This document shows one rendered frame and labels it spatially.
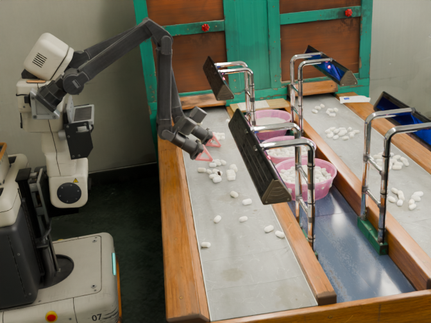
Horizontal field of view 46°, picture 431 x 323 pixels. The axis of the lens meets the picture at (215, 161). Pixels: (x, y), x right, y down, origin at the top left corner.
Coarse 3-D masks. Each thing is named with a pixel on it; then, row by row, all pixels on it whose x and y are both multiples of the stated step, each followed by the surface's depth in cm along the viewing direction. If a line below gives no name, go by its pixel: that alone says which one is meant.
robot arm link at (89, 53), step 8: (128, 32) 227; (104, 40) 229; (112, 40) 228; (88, 48) 227; (96, 48) 228; (104, 48) 228; (72, 56) 225; (80, 56) 226; (88, 56) 226; (72, 64) 226; (80, 64) 227
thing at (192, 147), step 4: (188, 140) 213; (192, 140) 215; (196, 140) 219; (184, 144) 212; (188, 144) 212; (192, 144) 213; (196, 144) 214; (180, 148) 214; (184, 148) 213; (188, 148) 213; (192, 148) 213; (196, 148) 213; (200, 148) 211; (188, 152) 214; (192, 152) 214; (196, 152) 212; (192, 156) 212
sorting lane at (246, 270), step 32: (224, 128) 275; (192, 160) 238; (224, 160) 235; (192, 192) 208; (224, 192) 205; (256, 192) 203; (224, 224) 182; (256, 224) 181; (224, 256) 164; (256, 256) 162; (288, 256) 161; (224, 288) 149; (256, 288) 148; (288, 288) 146
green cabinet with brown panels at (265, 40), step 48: (144, 0) 274; (192, 0) 278; (240, 0) 281; (288, 0) 284; (336, 0) 288; (144, 48) 284; (192, 48) 289; (240, 48) 292; (288, 48) 295; (336, 48) 299
